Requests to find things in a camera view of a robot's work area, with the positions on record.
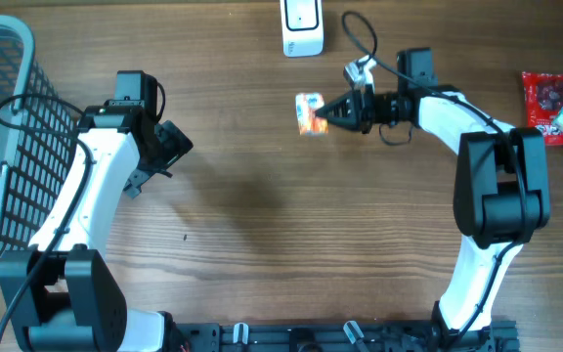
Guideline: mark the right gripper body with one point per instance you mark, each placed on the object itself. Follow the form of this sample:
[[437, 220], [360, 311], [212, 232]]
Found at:
[[386, 108]]

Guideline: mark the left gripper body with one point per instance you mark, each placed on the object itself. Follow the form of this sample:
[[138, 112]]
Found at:
[[169, 147]]

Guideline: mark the orange white small box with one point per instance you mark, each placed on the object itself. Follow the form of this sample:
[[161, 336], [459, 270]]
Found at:
[[306, 105]]

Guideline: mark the red Hacks candy bag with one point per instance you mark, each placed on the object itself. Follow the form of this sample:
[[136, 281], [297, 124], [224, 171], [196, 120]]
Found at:
[[543, 93]]

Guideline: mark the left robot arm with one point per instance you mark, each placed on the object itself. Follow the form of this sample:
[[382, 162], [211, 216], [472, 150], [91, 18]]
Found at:
[[60, 294]]

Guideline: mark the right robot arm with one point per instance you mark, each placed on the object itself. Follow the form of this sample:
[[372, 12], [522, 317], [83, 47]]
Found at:
[[501, 193]]

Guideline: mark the white barcode scanner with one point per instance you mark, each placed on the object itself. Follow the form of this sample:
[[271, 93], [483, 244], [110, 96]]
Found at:
[[302, 27]]

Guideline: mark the grey plastic shopping basket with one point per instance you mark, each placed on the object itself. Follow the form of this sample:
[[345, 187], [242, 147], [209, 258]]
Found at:
[[32, 168]]

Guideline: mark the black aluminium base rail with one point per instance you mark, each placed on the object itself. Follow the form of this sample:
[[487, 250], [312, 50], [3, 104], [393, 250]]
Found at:
[[393, 336]]

